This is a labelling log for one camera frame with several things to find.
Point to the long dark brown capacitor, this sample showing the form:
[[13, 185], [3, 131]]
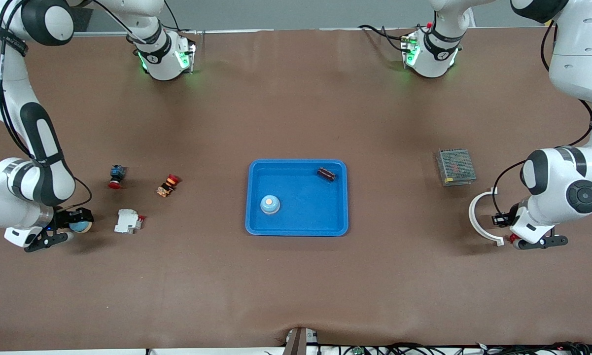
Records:
[[326, 173]]

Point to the blue plastic tray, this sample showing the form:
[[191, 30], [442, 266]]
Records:
[[300, 217]]

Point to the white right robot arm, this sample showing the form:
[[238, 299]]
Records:
[[160, 61]]

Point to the small black relay block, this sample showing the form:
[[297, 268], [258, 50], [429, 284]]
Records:
[[498, 220]]

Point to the front camera mounting post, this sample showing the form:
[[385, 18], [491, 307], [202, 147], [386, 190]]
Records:
[[296, 342]]

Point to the metal mesh power supply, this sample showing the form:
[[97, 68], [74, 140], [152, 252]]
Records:
[[455, 166]]

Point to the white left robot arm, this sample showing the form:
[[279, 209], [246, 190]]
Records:
[[431, 59]]

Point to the red pushbutton blue black body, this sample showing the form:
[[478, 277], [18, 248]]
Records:
[[117, 173]]

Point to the white curved plastic bracket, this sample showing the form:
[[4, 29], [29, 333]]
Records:
[[471, 217]]

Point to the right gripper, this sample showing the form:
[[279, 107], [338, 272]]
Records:
[[65, 219]]

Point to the white circuit breaker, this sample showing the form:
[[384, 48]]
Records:
[[126, 221]]

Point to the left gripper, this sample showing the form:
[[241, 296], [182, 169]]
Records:
[[505, 217]]

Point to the blue call bell wooden base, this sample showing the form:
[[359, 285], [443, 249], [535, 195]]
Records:
[[83, 227], [270, 204]]

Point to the brown table mat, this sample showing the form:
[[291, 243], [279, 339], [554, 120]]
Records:
[[296, 286]]

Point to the orange red emergency stop switch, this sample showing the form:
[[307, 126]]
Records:
[[166, 188]]

